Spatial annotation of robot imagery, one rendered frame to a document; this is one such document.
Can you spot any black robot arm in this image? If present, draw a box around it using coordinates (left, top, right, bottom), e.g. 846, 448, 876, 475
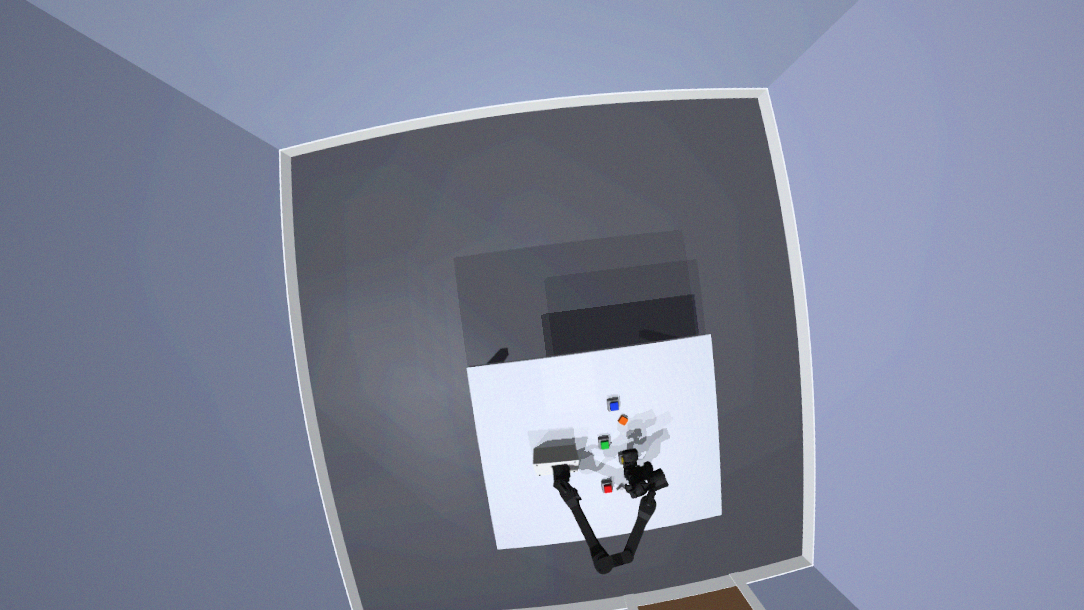
552, 460, 669, 574

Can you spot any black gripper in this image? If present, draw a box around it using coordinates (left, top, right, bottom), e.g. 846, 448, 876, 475
622, 447, 644, 493

